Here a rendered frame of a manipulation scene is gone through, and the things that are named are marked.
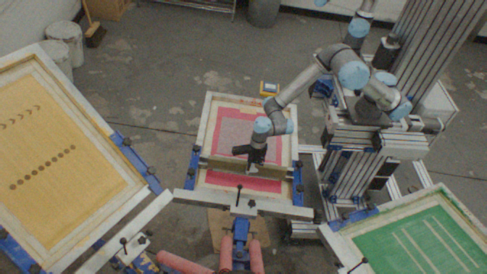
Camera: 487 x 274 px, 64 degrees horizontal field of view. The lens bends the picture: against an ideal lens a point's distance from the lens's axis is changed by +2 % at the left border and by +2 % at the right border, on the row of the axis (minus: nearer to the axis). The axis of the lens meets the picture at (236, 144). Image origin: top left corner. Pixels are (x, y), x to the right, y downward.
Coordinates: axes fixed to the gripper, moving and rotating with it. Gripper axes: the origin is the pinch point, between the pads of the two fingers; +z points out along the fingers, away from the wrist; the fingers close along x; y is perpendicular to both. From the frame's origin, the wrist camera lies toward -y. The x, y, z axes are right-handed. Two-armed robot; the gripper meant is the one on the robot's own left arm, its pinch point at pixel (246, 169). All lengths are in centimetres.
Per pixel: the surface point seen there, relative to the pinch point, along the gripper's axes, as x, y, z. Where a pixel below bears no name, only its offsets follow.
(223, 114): 49, -16, 10
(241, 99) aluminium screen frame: 61, -7, 6
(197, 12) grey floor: 333, -72, 105
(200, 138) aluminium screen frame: 21.9, -27.1, 6.3
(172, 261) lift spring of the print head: -59, -27, -10
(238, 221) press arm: -30.6, -1.4, 1.2
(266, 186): -1.8, 12.2, 9.8
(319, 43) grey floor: 309, 89, 105
